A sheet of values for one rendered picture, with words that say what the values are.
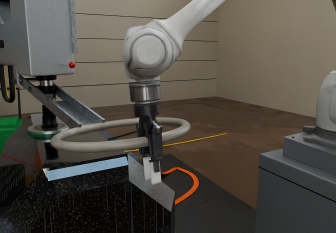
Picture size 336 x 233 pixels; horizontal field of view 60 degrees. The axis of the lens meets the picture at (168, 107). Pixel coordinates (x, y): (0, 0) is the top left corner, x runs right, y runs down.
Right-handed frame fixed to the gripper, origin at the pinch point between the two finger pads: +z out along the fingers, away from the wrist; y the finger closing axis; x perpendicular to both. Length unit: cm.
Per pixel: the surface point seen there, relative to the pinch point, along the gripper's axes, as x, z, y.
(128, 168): -4.5, 7.9, 31.9
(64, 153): 17, 1, 48
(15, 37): 27, -53, 84
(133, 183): -4.8, 13.2, 29.0
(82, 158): 11.5, 1.8, 39.5
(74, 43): 2, -48, 74
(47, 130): 19, -6, 79
